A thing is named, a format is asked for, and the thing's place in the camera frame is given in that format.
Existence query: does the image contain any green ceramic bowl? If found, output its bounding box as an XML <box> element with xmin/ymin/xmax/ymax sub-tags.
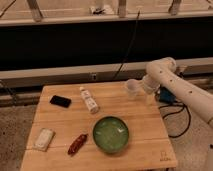
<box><xmin>93</xmin><ymin>116</ymin><xmax>129</xmax><ymax>154</ymax></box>

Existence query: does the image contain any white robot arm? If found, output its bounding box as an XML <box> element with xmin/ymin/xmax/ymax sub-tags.
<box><xmin>141</xmin><ymin>57</ymin><xmax>213</xmax><ymax>128</ymax></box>

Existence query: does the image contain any black hanging cable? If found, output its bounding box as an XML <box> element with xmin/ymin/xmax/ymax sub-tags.
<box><xmin>111</xmin><ymin>10</ymin><xmax>141</xmax><ymax>81</ymax></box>

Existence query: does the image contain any red sausage snack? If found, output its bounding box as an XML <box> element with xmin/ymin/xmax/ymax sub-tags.
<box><xmin>68</xmin><ymin>134</ymin><xmax>88</xmax><ymax>156</ymax></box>

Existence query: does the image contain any black phone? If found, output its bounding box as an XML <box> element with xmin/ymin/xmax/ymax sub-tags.
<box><xmin>50</xmin><ymin>95</ymin><xmax>71</xmax><ymax>108</ymax></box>

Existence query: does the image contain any white bottle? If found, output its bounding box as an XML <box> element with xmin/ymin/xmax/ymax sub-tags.
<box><xmin>80</xmin><ymin>87</ymin><xmax>99</xmax><ymax>114</ymax></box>

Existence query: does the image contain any blue power box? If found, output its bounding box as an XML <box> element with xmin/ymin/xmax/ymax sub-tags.
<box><xmin>159</xmin><ymin>87</ymin><xmax>175</xmax><ymax>104</ymax></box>

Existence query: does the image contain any small wooden table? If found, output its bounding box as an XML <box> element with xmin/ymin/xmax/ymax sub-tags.
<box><xmin>21</xmin><ymin>82</ymin><xmax>177</xmax><ymax>171</ymax></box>

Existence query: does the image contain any black floor cable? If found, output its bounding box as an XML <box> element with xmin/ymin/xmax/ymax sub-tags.
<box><xmin>158</xmin><ymin>101</ymin><xmax>192</xmax><ymax>139</ymax></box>

